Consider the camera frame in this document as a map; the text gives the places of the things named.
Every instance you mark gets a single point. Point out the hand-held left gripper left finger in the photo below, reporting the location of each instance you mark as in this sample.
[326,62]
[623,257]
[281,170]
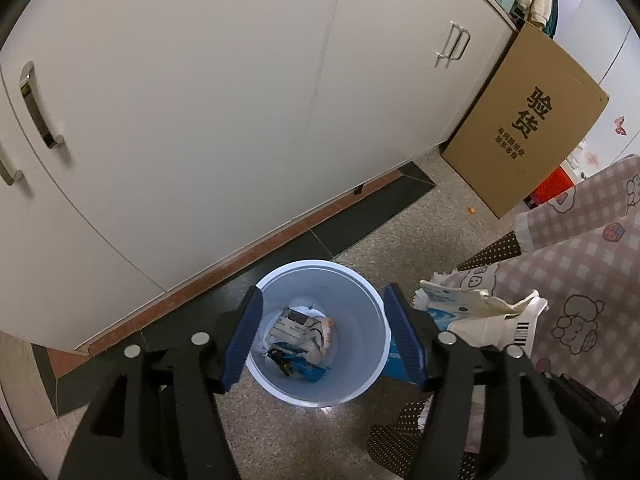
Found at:
[245,340]

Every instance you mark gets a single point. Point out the large cardboard box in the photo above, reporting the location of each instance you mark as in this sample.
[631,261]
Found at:
[525,135]

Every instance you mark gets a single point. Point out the pink checked tablecloth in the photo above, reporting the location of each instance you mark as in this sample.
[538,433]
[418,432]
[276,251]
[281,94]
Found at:
[590,270]

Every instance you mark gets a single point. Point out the green hanging jacket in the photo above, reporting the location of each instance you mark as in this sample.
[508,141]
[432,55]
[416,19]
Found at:
[550,17]

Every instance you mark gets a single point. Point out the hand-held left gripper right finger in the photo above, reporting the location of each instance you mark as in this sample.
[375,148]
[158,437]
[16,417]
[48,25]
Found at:
[405,340]

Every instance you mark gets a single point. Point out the white labelled mailer bag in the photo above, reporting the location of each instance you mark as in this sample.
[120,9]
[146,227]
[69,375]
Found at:
[292,329]

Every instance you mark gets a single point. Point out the brown polka dot cushion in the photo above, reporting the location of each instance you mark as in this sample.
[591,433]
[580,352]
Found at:
[400,435]
[487,255]

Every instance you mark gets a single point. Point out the light blue waste bin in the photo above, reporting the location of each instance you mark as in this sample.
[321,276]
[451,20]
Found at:
[350,320]

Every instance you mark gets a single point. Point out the white low cabinet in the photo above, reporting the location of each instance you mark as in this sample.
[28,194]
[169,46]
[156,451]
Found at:
[200,110]

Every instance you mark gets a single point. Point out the white wardrobe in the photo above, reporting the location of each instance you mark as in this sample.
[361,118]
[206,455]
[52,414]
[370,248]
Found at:
[590,35]

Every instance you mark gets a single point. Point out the blue white plastic packaging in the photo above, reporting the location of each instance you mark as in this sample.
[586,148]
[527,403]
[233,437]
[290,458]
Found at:
[480,315]

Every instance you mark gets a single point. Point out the dark printed snack wrapper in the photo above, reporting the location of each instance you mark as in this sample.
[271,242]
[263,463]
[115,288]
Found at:
[292,362]

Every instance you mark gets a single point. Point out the red container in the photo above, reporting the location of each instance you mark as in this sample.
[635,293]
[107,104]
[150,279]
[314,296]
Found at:
[550,185]

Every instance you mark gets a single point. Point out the butterfly wall sticker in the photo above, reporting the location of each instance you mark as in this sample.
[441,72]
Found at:
[620,125]

